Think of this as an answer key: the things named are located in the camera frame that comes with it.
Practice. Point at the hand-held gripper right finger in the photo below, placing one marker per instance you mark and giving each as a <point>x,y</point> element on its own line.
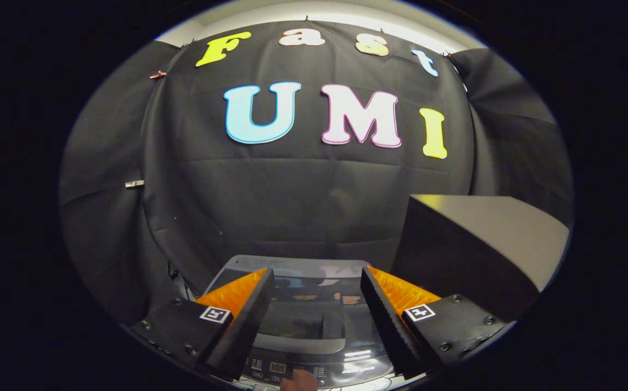
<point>387,326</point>

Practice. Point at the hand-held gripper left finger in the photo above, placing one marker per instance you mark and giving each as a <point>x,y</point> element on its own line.
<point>246,326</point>

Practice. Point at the grey washing machine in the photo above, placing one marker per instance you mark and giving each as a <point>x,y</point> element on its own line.
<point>319,366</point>

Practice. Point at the grey cabinet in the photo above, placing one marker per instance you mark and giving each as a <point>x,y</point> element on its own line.
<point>482,228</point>

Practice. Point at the black backdrop cloth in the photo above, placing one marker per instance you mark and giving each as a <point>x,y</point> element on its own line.
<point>292,190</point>

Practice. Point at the silver clip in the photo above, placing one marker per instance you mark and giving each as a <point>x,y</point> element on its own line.
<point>134,184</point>

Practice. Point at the copper clip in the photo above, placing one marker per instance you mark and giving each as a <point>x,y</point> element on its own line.
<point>157,75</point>

